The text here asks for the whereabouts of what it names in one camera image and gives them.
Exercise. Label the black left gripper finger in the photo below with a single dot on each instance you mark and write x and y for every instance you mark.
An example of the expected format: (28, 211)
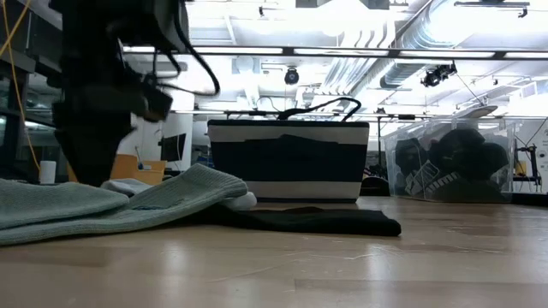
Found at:
(92, 158)

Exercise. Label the grey knit cloth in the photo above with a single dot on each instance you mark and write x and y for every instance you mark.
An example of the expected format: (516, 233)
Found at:
(126, 187)

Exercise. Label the sage green knit sock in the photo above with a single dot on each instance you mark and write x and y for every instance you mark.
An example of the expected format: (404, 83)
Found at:
(171, 197)

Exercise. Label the large black cloth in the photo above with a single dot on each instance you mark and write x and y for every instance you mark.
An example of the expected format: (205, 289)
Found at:
(321, 222)

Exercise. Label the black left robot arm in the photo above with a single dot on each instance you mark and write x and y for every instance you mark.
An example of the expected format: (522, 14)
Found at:
(85, 34)

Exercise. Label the orange box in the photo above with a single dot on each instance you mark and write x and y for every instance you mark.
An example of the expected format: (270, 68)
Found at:
(128, 167)

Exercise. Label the white paper roll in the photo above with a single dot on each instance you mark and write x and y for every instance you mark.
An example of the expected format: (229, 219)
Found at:
(48, 171)

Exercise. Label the black computer monitor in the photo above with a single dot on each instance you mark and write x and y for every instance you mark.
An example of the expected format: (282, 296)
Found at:
(173, 147)

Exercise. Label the navy white striped fabric basket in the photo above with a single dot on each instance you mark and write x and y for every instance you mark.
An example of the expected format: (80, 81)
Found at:
(291, 132)

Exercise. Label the round black ceiling device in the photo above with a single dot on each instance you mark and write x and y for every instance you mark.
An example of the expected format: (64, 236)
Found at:
(291, 76)

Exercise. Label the long ceiling light bar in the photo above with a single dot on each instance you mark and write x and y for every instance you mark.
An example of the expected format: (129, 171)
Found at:
(342, 52)

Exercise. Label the clear plastic storage bin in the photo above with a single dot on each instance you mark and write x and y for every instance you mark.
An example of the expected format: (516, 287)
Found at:
(387, 149)

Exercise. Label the black ceiling spotlight cluster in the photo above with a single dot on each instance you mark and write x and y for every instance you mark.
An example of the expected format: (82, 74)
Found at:
(436, 76)

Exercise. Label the black equipment stand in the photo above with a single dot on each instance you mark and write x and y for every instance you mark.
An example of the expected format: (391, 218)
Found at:
(528, 167)

